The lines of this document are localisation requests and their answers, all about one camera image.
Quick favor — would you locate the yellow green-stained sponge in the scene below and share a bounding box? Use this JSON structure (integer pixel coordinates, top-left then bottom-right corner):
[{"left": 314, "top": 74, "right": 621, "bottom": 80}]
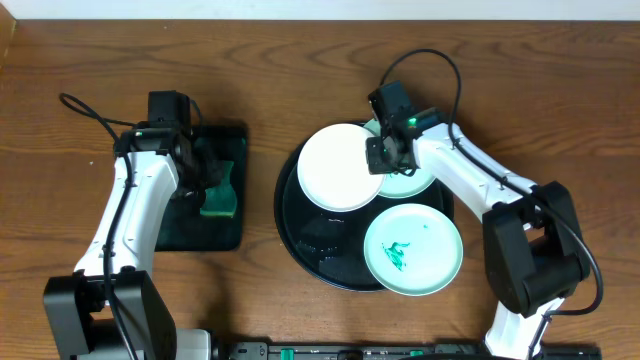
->
[{"left": 200, "top": 161, "right": 238, "bottom": 218}]

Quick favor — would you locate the black round tray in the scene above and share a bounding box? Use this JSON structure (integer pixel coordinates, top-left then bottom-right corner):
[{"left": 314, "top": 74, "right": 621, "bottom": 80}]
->
[{"left": 275, "top": 140, "right": 453, "bottom": 292}]

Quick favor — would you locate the mint plate with green stain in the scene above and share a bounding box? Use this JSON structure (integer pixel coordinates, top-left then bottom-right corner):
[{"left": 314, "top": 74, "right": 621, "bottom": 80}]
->
[{"left": 363, "top": 203, "right": 463, "bottom": 296}]

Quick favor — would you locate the black rectangular tray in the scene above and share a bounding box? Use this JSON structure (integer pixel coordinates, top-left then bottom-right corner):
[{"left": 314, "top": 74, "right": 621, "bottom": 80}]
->
[{"left": 155, "top": 124, "right": 248, "bottom": 252}]

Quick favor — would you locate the white plate with green stain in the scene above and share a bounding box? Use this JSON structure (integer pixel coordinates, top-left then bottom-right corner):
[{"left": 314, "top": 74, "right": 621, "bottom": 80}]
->
[{"left": 297, "top": 123, "right": 385, "bottom": 212}]

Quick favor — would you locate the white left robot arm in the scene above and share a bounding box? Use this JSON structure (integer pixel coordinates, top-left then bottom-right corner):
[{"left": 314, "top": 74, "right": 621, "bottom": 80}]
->
[{"left": 43, "top": 128, "right": 214, "bottom": 359}]

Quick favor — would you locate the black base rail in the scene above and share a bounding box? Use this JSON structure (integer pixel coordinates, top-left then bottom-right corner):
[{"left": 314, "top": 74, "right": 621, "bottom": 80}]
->
[{"left": 214, "top": 340, "right": 604, "bottom": 360}]

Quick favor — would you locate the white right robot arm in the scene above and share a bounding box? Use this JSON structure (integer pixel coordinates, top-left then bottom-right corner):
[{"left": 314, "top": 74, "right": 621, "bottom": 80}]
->
[{"left": 395, "top": 119, "right": 601, "bottom": 359}]

